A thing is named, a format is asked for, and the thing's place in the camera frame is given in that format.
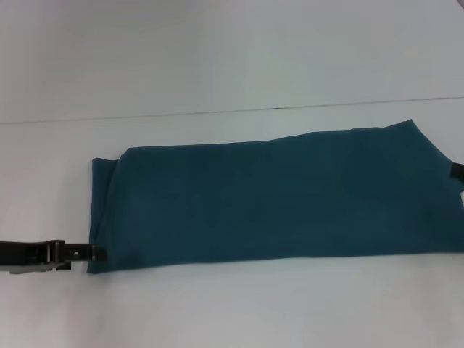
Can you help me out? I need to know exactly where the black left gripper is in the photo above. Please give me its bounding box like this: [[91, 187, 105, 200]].
[[0, 239, 109, 276]]

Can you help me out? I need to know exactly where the teal t-shirt with FREE print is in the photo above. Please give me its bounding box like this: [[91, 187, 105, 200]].
[[86, 118, 464, 276]]

